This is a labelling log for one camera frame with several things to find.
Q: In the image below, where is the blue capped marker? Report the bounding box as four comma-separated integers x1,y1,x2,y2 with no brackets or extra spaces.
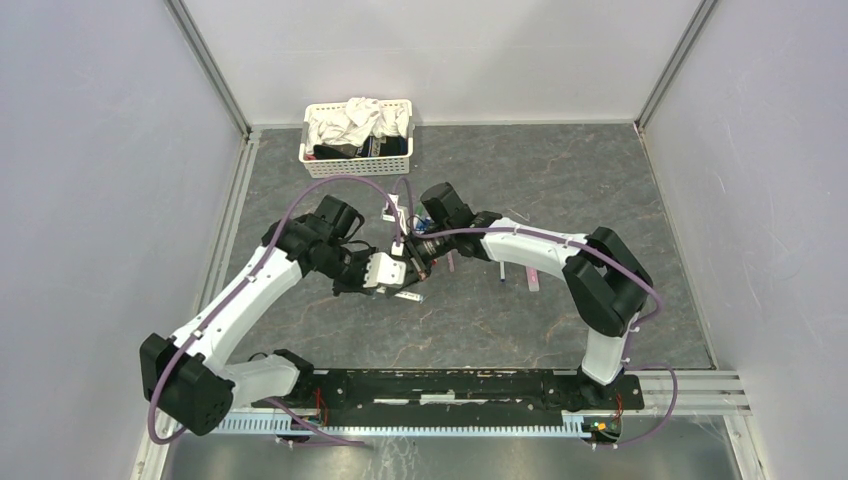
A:
393,291,425,303

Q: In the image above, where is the pink highlighter pen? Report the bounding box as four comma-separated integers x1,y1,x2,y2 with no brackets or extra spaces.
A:
526,267,540,292

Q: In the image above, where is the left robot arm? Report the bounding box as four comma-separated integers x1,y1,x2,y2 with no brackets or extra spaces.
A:
140,195,373,436

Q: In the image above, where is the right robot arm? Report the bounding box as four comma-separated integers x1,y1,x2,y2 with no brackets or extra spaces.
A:
412,182,662,408

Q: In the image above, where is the white plastic basket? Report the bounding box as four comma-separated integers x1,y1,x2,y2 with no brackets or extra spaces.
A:
297,97,414,178

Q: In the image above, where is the black box in basket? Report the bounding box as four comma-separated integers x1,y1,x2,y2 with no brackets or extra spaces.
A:
311,136,408,160

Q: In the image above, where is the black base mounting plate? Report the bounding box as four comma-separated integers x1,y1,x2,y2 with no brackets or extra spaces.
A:
280,368,645,427

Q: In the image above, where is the white crumpled cloth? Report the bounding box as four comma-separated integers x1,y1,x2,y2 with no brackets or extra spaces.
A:
304,97,412,152

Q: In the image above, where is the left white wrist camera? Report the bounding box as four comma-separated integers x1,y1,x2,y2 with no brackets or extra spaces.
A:
363,252,407,289

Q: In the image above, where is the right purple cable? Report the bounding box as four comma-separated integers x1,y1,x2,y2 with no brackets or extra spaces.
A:
394,176,680,452

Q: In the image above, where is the purple cable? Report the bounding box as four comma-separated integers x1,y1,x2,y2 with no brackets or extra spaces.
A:
146,174,407,448
394,176,680,452

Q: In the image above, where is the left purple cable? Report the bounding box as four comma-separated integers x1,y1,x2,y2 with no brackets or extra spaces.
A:
146,174,407,448

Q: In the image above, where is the aluminium frame rail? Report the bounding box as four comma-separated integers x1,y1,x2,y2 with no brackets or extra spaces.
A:
148,368,753,439

